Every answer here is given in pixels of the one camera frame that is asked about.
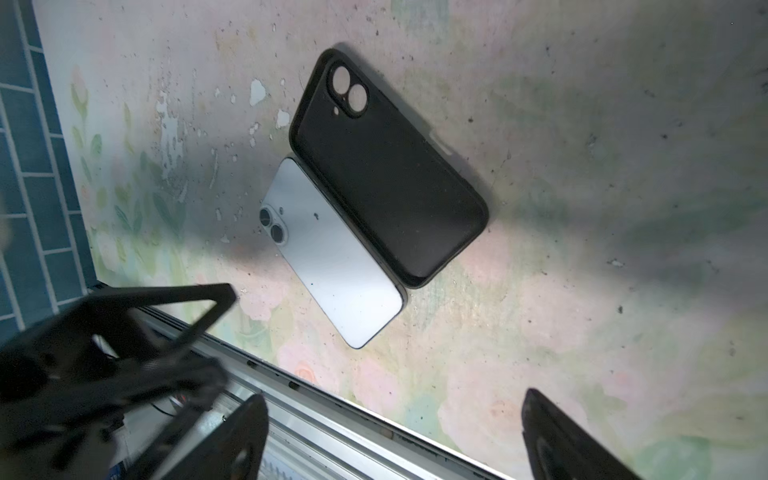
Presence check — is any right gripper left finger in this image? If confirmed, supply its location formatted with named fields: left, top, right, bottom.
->
left=163, top=394, right=269, bottom=480

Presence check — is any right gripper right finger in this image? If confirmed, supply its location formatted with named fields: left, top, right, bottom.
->
left=521, top=388, right=639, bottom=480

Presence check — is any white phone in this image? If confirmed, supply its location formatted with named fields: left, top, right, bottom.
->
left=259, top=157, right=406, bottom=349

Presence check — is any aluminium front rail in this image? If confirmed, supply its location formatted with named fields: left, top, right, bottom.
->
left=192, top=334, right=502, bottom=479

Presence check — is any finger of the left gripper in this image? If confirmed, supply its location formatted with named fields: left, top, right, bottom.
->
left=1, top=283, right=237, bottom=384
left=1, top=358, right=227, bottom=479

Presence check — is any black phone case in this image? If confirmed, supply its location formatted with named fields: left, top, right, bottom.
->
left=289, top=48, right=489, bottom=289

